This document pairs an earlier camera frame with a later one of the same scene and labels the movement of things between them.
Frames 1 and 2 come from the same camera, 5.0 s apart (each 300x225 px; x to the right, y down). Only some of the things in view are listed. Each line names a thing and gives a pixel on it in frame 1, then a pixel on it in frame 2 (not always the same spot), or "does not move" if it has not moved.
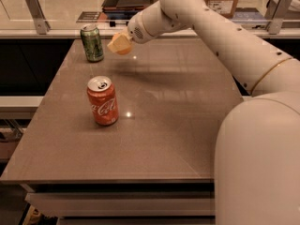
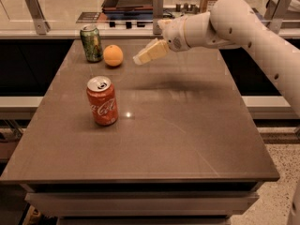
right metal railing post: x=276 y=10 does not move
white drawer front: x=126 y=204 does not move
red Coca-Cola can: x=102 y=96 does not move
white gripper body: x=136 y=29 → x=173 y=33
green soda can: x=92 y=42 does not move
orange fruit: x=125 y=52 → x=112 y=55
